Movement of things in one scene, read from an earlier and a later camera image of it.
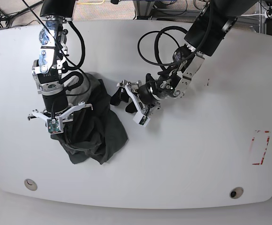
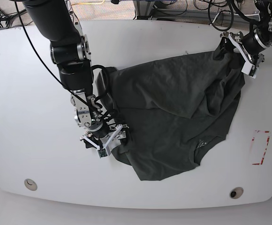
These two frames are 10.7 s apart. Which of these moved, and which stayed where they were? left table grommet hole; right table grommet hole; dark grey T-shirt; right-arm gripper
Moved: right-arm gripper; dark grey T-shirt
Stayed: right table grommet hole; left table grommet hole
